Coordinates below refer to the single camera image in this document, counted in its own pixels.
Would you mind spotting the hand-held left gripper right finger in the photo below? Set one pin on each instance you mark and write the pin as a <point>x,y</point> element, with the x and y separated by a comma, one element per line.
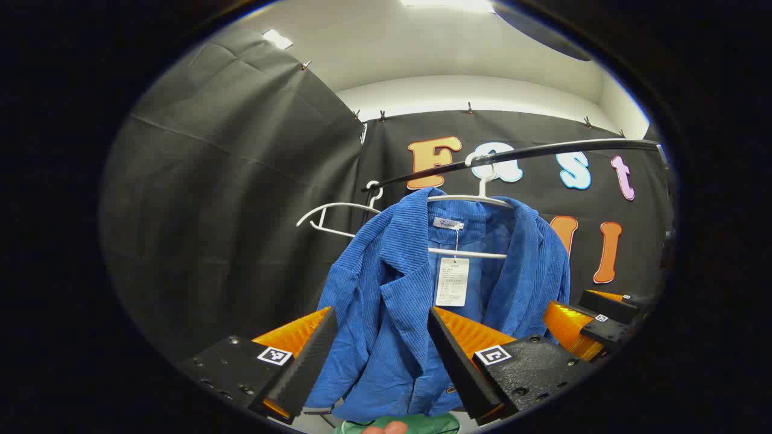
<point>458,367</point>

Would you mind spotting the white paper hang tag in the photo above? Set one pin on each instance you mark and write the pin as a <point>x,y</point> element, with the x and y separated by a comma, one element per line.
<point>452,283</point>

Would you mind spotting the row of cloth clips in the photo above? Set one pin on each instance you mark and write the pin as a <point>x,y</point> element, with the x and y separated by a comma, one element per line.
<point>382,114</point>

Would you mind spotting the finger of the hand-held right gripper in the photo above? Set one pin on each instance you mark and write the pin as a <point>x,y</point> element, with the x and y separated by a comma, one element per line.
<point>609,306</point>
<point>606,331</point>

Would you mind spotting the black backdrop cloth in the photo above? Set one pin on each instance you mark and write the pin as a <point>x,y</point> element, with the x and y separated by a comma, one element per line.
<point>588,202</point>
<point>229,199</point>

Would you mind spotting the small ceiling light panel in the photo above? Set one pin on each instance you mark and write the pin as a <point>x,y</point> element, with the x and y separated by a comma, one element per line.
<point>278,39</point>

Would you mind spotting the dark round ceiling disc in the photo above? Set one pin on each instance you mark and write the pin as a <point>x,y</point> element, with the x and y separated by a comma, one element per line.
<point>543,30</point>

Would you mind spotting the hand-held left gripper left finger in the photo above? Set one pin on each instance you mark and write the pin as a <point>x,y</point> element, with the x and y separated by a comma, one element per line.
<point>304,367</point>

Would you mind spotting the green laundry hamper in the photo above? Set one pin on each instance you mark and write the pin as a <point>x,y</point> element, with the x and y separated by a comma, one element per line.
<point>422,424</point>

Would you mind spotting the white plastic clothes hanger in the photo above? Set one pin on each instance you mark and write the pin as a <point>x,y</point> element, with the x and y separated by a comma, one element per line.
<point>338,205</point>
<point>470,197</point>

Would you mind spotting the long ceiling light panel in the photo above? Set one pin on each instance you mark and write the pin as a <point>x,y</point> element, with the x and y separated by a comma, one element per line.
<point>449,4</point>

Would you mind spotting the black clothes rack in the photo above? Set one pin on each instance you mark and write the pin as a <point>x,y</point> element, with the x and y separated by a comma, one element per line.
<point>543,151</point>

